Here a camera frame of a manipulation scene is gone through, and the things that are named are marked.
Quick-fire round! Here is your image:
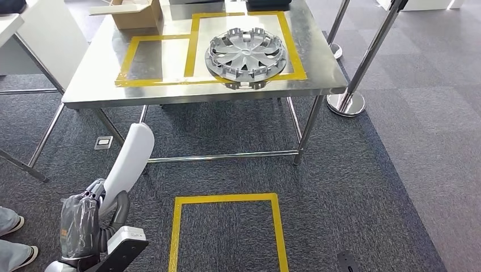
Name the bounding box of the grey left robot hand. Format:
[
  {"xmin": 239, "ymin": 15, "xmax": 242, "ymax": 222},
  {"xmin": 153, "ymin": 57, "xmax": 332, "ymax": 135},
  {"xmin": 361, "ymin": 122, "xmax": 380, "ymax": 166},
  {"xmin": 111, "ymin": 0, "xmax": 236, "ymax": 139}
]
[{"xmin": 59, "ymin": 178, "xmax": 130, "ymax": 262}]

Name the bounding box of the white curved plastic part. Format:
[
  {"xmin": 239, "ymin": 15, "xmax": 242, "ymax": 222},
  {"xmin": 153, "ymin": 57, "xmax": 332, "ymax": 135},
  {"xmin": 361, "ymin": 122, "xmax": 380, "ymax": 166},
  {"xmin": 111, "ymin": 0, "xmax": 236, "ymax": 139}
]
[{"xmin": 98, "ymin": 122, "xmax": 155, "ymax": 219}]

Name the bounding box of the stainless steel workbench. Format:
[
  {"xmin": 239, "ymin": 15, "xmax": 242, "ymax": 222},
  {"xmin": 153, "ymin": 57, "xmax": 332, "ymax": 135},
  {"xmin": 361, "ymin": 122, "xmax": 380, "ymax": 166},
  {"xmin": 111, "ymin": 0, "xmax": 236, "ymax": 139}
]
[{"xmin": 62, "ymin": 0, "xmax": 349, "ymax": 166}]

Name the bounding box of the person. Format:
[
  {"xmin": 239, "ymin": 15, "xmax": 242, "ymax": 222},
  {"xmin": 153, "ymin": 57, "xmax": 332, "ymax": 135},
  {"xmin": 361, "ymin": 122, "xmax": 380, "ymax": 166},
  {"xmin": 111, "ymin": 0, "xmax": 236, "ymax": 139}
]
[{"xmin": 0, "ymin": 205, "xmax": 39, "ymax": 272}]

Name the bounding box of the stainless steel table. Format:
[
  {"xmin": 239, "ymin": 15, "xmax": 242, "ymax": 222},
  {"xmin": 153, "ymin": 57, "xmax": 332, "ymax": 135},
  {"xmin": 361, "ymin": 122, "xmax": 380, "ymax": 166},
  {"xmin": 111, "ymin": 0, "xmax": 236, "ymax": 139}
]
[{"xmin": 0, "ymin": 13, "xmax": 66, "ymax": 184}]

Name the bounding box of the grey floor socket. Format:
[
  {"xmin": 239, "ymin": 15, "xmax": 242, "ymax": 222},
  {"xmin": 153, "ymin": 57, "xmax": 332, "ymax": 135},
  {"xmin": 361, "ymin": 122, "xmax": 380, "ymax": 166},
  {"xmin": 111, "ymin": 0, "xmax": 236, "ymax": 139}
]
[{"xmin": 94, "ymin": 135, "xmax": 113, "ymax": 151}]

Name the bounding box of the yellow floor tape square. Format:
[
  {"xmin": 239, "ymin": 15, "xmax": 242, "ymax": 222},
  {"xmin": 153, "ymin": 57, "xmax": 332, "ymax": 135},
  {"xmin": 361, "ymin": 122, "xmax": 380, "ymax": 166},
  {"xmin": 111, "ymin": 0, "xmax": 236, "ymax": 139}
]
[{"xmin": 168, "ymin": 193, "xmax": 290, "ymax": 272}]

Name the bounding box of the cardboard box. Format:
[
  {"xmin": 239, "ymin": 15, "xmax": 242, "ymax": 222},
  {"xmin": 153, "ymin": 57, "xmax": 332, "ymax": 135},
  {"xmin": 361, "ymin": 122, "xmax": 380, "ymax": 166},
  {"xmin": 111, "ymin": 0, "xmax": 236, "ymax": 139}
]
[{"xmin": 88, "ymin": 0, "xmax": 165, "ymax": 35}]

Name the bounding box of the grey wheel hubcap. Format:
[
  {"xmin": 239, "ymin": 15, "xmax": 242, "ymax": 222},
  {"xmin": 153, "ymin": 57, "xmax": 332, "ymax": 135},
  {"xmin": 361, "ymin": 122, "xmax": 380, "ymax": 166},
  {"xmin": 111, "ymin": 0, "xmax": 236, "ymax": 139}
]
[{"xmin": 204, "ymin": 27, "xmax": 288, "ymax": 84}]

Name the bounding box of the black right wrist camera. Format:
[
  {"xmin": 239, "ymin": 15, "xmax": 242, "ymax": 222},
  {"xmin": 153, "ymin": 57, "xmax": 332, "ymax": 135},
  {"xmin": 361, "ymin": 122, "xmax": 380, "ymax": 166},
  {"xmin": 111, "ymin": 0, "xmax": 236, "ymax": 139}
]
[{"xmin": 336, "ymin": 250, "xmax": 360, "ymax": 272}]

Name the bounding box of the large yellow tape frame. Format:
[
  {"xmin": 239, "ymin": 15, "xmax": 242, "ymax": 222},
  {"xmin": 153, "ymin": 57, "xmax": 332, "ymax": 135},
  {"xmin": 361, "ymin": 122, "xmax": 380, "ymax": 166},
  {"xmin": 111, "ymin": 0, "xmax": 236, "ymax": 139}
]
[{"xmin": 184, "ymin": 10, "xmax": 308, "ymax": 83}]

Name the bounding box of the chrome stanchion post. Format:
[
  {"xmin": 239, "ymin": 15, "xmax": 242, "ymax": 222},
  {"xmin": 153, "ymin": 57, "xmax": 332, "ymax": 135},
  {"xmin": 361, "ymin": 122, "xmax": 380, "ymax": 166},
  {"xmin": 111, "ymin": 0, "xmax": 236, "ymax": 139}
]
[
  {"xmin": 327, "ymin": 0, "xmax": 351, "ymax": 61},
  {"xmin": 326, "ymin": 0, "xmax": 408, "ymax": 118}
]

